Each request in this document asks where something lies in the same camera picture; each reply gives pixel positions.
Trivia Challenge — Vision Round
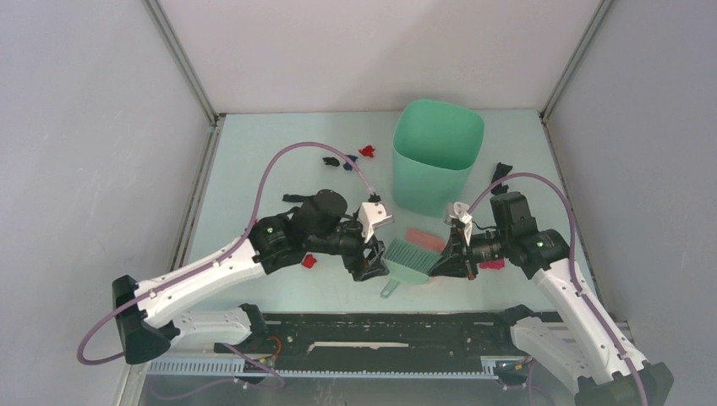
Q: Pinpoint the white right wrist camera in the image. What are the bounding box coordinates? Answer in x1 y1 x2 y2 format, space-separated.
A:
444 201 473 244

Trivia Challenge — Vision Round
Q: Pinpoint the white slotted cable duct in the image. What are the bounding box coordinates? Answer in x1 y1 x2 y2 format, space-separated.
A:
146 357 525 380

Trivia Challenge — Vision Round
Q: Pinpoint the long black paper scrap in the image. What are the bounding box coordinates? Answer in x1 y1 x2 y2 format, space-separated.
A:
282 194 313 204

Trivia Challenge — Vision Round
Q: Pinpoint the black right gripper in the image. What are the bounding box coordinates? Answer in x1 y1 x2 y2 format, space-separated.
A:
428 226 511 281

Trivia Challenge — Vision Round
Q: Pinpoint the red paper scrap front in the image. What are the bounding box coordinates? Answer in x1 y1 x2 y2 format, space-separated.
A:
301 254 317 269

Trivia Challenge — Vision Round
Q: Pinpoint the red paper scrap near bin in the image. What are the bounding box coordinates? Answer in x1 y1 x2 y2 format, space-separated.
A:
358 145 375 158

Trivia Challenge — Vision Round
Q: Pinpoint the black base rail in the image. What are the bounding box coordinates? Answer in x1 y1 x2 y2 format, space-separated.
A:
236 307 528 368

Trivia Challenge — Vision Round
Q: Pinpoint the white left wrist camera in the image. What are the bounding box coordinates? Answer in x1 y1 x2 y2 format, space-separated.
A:
358 194 394 244

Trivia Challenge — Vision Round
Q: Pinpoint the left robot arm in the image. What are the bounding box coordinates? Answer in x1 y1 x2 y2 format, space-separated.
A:
112 189 393 365

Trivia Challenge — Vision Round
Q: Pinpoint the green hand brush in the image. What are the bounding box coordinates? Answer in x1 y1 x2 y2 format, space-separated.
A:
380 239 441 299

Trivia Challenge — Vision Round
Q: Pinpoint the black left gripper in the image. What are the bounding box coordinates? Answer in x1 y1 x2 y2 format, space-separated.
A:
306 213 389 282

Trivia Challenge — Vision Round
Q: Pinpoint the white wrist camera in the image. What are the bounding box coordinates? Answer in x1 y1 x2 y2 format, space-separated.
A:
358 194 394 244
444 201 473 244

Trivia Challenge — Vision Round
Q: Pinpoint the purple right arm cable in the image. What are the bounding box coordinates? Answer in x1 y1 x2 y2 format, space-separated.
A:
468 172 651 406

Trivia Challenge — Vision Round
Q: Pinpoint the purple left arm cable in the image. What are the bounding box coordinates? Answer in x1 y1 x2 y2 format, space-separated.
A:
76 141 376 366

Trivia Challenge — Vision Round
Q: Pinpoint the blue paper scrap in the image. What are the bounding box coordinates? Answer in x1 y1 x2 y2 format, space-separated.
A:
342 154 358 172

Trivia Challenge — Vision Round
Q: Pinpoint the pink dustpan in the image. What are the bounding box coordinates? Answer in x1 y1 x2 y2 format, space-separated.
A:
404 228 446 253

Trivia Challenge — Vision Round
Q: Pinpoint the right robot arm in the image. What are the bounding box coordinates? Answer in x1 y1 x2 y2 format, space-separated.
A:
430 192 674 405

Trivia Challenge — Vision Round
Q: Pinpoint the green plastic waste bin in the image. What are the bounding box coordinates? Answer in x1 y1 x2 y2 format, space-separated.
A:
392 99 484 217

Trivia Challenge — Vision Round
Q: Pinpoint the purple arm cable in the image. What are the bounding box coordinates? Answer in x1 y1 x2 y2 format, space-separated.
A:
76 141 376 366
468 172 651 406

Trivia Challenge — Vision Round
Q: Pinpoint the magenta paper scrap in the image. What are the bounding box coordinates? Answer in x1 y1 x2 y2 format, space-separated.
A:
479 259 506 270

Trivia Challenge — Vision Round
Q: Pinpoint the black paper scrap right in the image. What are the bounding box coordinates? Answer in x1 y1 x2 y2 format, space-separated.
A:
491 162 513 183

